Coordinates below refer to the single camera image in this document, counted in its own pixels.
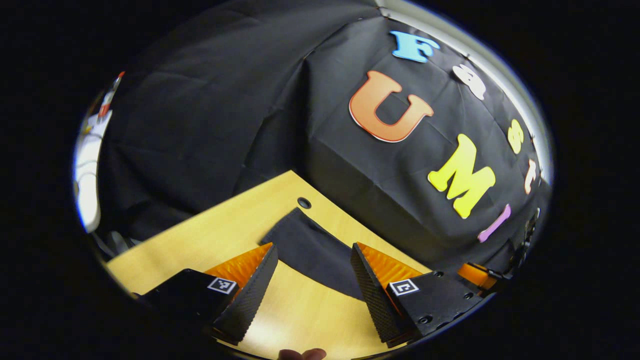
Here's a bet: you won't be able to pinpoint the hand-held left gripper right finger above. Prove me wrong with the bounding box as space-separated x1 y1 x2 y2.
350 242 485 349

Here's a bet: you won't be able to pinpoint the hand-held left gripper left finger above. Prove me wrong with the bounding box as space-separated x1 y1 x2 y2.
140 242 280 347

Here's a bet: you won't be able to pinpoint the black jeans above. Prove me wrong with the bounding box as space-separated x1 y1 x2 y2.
260 207 372 302

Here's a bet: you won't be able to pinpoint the black backdrop cloth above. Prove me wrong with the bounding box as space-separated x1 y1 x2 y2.
95 0 553 276

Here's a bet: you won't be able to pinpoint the white side table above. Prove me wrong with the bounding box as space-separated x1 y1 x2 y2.
73 110 114 234

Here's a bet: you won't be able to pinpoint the red capped bottle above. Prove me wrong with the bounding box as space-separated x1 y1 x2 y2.
97 71 126 119

